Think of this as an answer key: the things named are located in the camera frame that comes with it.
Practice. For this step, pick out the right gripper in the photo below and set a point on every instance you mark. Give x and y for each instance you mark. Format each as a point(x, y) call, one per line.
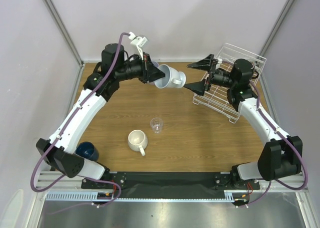
point(210, 74)

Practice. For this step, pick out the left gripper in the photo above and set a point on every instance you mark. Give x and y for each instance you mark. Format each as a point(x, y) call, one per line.
point(149, 72)

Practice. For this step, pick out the pale blue footed mug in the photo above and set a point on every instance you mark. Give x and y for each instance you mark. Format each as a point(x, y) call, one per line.
point(172, 79)

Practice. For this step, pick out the cream round mug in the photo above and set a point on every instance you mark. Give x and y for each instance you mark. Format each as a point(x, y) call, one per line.
point(138, 141)

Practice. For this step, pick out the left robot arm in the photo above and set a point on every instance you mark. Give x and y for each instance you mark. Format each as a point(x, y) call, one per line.
point(59, 150)

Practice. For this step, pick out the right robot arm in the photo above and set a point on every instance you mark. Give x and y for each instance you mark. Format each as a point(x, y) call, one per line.
point(282, 154)

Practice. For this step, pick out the lilac plastic tumbler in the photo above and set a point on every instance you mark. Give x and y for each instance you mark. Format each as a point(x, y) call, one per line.
point(153, 73)

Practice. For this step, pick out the clear glass cup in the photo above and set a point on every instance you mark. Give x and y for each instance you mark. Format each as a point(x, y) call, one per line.
point(156, 124)

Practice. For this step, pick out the large dark blue mug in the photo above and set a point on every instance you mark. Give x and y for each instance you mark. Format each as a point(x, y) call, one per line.
point(88, 151)

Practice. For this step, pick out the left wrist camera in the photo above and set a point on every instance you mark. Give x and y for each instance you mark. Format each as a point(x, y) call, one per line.
point(138, 42)

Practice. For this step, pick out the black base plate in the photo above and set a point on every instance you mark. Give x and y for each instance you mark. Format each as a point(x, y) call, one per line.
point(178, 185)

